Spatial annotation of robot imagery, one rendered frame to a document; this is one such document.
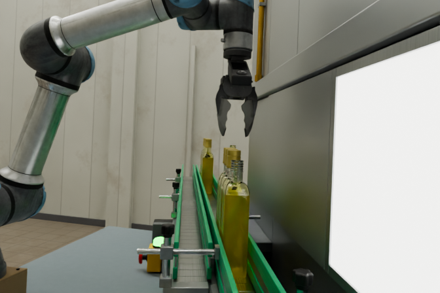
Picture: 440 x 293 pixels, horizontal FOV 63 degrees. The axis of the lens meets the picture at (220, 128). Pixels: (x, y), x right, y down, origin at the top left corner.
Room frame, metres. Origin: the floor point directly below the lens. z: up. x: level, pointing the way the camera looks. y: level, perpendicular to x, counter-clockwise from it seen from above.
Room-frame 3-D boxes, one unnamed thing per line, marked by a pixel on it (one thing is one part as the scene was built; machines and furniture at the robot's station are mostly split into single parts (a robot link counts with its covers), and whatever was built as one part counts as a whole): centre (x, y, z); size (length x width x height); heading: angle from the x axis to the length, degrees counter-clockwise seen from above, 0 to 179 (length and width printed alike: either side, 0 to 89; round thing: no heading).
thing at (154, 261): (1.16, 0.18, 0.79); 0.07 x 0.07 x 0.07; 5
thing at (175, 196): (1.34, 0.18, 0.94); 0.07 x 0.04 x 0.13; 95
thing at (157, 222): (1.44, 0.21, 0.79); 0.08 x 0.08 x 0.08; 5
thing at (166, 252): (0.74, 0.07, 0.95); 0.17 x 0.03 x 0.12; 95
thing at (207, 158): (1.90, 0.06, 1.02); 0.06 x 0.06 x 0.28; 5
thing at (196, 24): (0.91, 0.07, 1.51); 0.11 x 0.11 x 0.08; 80
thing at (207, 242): (1.65, 0.09, 0.93); 1.75 x 0.01 x 0.08; 5
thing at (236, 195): (0.83, -0.04, 0.99); 0.06 x 0.06 x 0.21; 6
